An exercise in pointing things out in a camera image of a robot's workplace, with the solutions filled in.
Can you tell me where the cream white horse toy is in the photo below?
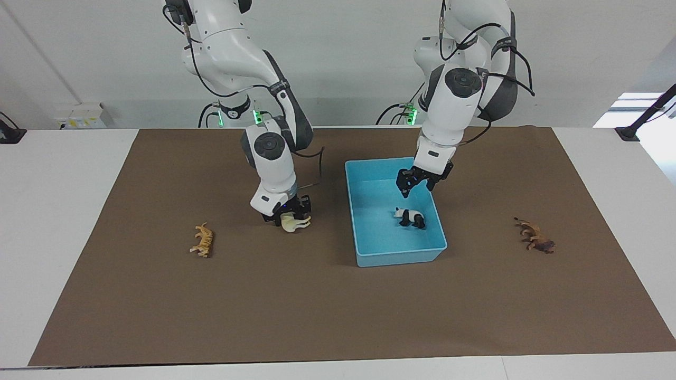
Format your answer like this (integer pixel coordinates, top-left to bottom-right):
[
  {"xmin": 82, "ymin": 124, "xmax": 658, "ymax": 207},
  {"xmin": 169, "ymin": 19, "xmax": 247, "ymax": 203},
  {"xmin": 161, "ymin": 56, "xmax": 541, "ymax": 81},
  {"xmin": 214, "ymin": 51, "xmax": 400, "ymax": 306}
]
[{"xmin": 279, "ymin": 213, "xmax": 312, "ymax": 234}]

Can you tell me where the black and white panda toy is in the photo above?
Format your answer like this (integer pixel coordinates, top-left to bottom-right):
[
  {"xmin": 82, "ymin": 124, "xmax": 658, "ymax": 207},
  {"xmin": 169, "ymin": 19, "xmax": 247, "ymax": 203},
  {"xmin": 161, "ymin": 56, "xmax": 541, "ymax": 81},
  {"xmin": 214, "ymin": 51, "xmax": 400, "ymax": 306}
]
[{"xmin": 393, "ymin": 207, "xmax": 427, "ymax": 230}]

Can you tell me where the orange striped tiger toy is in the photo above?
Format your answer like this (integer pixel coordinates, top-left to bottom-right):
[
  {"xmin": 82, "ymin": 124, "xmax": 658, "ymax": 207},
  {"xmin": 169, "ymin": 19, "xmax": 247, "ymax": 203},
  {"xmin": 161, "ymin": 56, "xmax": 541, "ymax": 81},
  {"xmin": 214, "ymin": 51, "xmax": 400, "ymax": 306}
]
[{"xmin": 189, "ymin": 222, "xmax": 214, "ymax": 259}]

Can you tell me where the brown lion toy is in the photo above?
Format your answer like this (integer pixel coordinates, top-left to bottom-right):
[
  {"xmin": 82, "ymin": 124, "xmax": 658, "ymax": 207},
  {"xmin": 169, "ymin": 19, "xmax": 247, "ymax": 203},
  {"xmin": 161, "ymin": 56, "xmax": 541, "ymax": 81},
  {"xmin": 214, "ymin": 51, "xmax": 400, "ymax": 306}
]
[{"xmin": 514, "ymin": 216, "xmax": 557, "ymax": 255}]

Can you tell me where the light blue plastic storage box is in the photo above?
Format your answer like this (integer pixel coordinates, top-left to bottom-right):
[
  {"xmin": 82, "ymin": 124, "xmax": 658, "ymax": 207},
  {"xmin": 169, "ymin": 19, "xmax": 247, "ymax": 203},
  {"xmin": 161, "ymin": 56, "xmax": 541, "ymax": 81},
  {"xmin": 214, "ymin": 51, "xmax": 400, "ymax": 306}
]
[{"xmin": 344, "ymin": 157, "xmax": 448, "ymax": 268}]

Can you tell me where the brown paper table mat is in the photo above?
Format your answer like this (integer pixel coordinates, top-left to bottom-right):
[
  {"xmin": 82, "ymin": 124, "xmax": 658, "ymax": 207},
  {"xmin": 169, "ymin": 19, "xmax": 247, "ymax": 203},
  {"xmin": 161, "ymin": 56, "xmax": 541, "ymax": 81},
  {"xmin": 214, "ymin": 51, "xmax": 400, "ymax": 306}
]
[{"xmin": 28, "ymin": 126, "xmax": 676, "ymax": 367}]

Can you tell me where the black stand with base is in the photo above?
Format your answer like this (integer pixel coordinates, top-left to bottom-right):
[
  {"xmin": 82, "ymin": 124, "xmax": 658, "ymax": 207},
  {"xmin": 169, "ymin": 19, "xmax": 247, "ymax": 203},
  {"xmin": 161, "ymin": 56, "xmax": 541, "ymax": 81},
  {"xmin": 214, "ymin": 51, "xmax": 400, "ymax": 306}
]
[{"xmin": 615, "ymin": 83, "xmax": 676, "ymax": 143}]

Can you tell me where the black table clamp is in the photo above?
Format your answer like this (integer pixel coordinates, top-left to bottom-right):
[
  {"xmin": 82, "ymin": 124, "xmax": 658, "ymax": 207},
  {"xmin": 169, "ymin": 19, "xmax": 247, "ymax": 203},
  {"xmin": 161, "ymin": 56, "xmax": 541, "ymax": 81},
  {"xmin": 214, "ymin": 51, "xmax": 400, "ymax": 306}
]
[{"xmin": 0, "ymin": 112, "xmax": 27, "ymax": 145}]

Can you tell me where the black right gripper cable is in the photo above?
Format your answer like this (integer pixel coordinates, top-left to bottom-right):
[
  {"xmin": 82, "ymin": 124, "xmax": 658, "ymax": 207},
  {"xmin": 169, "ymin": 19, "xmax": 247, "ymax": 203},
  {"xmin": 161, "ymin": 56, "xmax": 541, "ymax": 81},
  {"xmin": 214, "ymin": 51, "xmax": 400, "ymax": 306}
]
[{"xmin": 292, "ymin": 146, "xmax": 325, "ymax": 189}]

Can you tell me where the black left arm base cable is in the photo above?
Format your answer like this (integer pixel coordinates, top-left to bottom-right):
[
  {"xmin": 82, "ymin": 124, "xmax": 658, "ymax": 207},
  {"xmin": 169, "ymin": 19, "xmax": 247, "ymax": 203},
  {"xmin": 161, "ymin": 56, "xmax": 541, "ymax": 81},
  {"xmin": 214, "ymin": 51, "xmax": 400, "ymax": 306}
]
[{"xmin": 375, "ymin": 102, "xmax": 418, "ymax": 126}]

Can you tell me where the black arm base cable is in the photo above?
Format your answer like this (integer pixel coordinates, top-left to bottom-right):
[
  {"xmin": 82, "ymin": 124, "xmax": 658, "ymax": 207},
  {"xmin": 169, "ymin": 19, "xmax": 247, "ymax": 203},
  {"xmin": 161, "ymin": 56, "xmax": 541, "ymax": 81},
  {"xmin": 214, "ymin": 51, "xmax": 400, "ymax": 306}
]
[
  {"xmin": 375, "ymin": 102, "xmax": 418, "ymax": 126},
  {"xmin": 198, "ymin": 102, "xmax": 220, "ymax": 129}
]

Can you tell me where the black right arm base cable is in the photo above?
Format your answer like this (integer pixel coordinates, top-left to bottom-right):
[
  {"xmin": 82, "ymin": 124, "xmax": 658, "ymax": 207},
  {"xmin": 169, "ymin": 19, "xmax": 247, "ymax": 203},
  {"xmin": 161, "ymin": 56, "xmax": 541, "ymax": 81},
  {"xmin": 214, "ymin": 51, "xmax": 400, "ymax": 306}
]
[{"xmin": 198, "ymin": 102, "xmax": 220, "ymax": 129}]

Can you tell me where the white wall socket box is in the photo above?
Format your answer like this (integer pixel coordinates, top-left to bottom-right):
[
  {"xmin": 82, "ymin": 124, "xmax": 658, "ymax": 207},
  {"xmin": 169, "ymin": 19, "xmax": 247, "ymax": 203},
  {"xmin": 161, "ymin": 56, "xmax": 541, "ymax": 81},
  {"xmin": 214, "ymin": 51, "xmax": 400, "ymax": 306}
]
[{"xmin": 54, "ymin": 102, "xmax": 110, "ymax": 130}]

